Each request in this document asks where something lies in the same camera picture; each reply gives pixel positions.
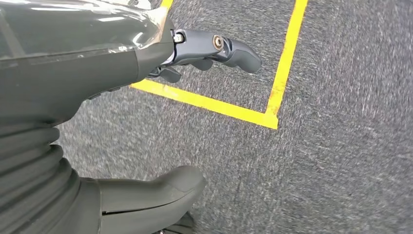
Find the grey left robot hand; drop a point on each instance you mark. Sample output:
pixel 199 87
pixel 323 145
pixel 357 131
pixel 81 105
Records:
pixel 80 48

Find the yellow floor tape outline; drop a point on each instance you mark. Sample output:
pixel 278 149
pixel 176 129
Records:
pixel 284 64

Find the black robot left foot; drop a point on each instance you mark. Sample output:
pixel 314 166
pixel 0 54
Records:
pixel 180 227

